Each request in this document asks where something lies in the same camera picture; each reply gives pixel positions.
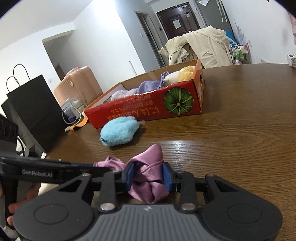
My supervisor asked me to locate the pink satin pouch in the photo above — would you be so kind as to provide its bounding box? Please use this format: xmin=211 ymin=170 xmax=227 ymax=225
xmin=93 ymin=143 xmax=170 ymax=204

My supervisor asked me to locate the blue plush toy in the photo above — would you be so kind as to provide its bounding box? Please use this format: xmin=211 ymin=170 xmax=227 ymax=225
xmin=99 ymin=116 xmax=140 ymax=147

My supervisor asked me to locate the lavender fabric pouch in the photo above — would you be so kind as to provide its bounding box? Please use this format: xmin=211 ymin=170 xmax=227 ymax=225
xmin=136 ymin=71 xmax=169 ymax=94

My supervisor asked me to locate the white yellow plush toy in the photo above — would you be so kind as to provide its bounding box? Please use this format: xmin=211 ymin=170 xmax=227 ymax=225
xmin=164 ymin=65 xmax=195 ymax=86

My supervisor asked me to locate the light purple towel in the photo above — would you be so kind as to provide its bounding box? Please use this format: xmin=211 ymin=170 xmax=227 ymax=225
xmin=111 ymin=88 xmax=138 ymax=101

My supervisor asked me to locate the person's left hand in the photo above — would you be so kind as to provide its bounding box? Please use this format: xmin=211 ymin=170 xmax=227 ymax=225
xmin=7 ymin=183 xmax=41 ymax=226

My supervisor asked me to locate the black paper bag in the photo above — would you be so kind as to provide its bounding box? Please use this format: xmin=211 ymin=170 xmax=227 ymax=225
xmin=1 ymin=75 xmax=66 ymax=156

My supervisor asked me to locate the pink suitcase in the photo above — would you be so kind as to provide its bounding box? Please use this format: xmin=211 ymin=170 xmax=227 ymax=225
xmin=54 ymin=66 xmax=103 ymax=105

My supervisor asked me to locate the red cardboard box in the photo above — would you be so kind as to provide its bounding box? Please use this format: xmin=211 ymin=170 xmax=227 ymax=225
xmin=84 ymin=60 xmax=204 ymax=128

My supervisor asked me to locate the wooden chair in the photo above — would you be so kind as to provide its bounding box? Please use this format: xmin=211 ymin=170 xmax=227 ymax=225
xmin=181 ymin=43 xmax=198 ymax=62

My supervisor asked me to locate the beige coat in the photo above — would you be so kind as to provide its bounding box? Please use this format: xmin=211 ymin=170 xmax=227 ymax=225
xmin=159 ymin=26 xmax=233 ymax=68

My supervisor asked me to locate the dark brown door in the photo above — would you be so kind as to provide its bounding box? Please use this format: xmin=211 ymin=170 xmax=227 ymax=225
xmin=157 ymin=2 xmax=200 ymax=39

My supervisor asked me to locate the grey refrigerator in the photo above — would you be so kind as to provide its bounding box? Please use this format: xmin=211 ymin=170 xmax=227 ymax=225
xmin=196 ymin=0 xmax=234 ymax=35

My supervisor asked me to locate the orange black strap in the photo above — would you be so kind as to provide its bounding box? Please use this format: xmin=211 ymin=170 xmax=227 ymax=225
xmin=69 ymin=115 xmax=89 ymax=132

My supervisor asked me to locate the clear bag with cables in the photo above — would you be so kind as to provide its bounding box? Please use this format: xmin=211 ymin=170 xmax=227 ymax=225
xmin=61 ymin=97 xmax=87 ymax=126

